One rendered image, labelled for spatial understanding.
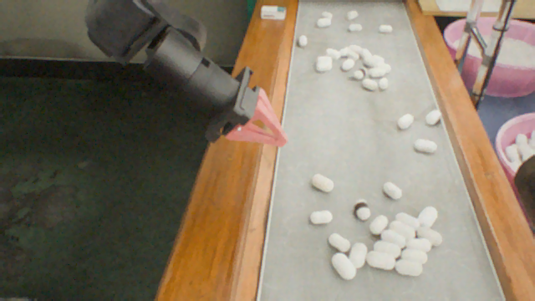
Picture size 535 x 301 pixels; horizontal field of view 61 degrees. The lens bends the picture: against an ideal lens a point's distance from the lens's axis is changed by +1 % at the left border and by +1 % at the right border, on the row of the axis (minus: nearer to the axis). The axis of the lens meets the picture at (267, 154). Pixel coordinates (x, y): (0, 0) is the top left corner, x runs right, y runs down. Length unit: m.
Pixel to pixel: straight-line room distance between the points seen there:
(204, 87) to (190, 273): 0.23
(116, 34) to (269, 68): 0.50
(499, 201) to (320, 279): 0.29
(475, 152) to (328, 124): 0.25
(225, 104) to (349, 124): 0.36
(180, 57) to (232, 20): 1.76
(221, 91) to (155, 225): 1.20
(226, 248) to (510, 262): 0.36
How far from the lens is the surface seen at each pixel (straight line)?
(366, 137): 0.84
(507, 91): 1.17
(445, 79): 1.01
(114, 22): 0.54
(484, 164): 0.80
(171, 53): 0.54
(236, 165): 0.72
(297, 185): 0.72
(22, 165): 2.16
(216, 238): 0.61
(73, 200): 1.90
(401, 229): 0.66
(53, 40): 2.65
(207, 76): 0.55
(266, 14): 1.22
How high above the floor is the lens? 1.23
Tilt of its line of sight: 39 degrees down
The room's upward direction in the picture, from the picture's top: straight up
